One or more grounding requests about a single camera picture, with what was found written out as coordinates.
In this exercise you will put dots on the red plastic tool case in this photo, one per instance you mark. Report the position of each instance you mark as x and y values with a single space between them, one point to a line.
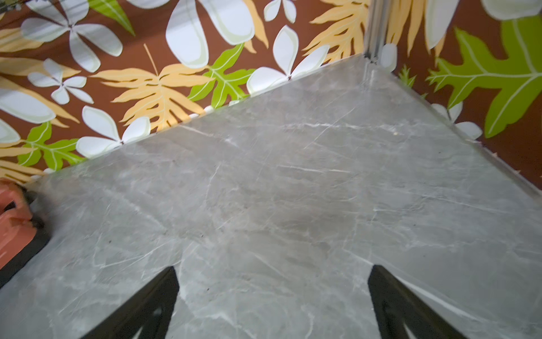
23 233

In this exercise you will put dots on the aluminium frame post right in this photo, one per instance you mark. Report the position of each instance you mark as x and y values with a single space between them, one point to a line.
377 25

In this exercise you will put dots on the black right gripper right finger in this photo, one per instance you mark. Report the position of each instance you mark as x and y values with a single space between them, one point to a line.
399 312

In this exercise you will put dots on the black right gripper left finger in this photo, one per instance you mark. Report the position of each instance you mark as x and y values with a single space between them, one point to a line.
147 314

